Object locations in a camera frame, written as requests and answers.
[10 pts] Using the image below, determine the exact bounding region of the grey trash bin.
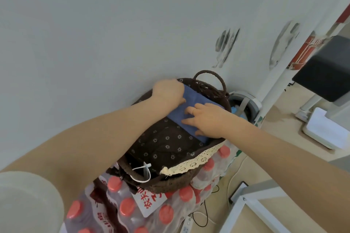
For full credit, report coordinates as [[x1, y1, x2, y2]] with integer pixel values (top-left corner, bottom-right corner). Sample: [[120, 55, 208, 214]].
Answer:
[[227, 91, 263, 127]]

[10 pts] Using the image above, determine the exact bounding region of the white gym frame grey panel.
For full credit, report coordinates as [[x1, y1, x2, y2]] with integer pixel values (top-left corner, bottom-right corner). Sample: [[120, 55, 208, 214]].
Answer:
[[218, 156, 350, 233]]

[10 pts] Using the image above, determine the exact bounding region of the red and white banner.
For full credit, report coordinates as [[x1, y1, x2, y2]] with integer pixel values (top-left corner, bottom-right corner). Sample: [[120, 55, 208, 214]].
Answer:
[[285, 9, 350, 71]]

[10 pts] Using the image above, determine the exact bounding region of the blue towel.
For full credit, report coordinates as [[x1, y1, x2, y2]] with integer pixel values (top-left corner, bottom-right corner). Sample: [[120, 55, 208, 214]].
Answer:
[[166, 84, 225, 143]]

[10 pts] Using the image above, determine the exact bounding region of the person's left forearm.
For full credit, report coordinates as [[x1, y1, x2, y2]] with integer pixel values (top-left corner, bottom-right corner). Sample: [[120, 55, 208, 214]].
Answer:
[[0, 99, 171, 214]]

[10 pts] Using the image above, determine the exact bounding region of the black power cable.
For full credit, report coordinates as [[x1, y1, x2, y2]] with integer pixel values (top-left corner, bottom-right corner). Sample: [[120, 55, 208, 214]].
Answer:
[[191, 185, 219, 228]]

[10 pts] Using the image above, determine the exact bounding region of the stack of bottled water packs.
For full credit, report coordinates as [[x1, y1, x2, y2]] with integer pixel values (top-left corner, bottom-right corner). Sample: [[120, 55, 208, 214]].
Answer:
[[64, 145, 241, 233]]

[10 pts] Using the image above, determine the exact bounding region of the person's right forearm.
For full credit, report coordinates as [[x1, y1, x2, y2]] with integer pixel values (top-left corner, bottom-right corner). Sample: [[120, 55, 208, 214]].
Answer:
[[224, 116, 350, 233]]

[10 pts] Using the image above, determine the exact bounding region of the person's left hand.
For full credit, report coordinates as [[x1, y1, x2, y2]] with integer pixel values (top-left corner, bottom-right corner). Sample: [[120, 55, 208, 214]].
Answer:
[[152, 78, 187, 113]]

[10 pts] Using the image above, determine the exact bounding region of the white cable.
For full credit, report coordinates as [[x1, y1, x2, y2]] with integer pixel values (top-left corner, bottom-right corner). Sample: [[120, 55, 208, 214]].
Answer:
[[226, 156, 248, 203]]

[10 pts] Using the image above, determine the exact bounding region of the black bench pad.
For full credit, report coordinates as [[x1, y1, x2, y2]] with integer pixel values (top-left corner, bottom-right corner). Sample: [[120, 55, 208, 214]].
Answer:
[[292, 35, 350, 102]]

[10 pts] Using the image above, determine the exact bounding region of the white power strip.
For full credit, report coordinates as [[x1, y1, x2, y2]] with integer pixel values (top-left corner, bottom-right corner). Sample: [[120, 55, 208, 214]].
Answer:
[[180, 215, 194, 233]]

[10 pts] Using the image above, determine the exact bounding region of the white shirt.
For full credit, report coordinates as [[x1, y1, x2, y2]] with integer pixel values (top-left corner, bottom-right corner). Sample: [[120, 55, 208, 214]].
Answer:
[[0, 171, 65, 233]]

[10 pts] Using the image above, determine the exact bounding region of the white bench rack frame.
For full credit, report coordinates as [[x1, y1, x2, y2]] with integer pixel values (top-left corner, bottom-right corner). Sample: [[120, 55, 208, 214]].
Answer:
[[256, 0, 350, 150]]

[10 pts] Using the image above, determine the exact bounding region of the person's right hand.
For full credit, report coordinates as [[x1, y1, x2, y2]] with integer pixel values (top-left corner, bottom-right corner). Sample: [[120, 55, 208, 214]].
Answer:
[[182, 103, 236, 139]]

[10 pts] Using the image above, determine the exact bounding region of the white zip tie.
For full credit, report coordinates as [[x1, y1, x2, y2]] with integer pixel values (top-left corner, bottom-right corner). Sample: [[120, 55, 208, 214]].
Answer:
[[128, 161, 152, 183]]

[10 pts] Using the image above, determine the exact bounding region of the brown wicker basket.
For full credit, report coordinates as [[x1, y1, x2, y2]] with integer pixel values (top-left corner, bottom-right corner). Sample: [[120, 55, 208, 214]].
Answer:
[[106, 70, 232, 194]]

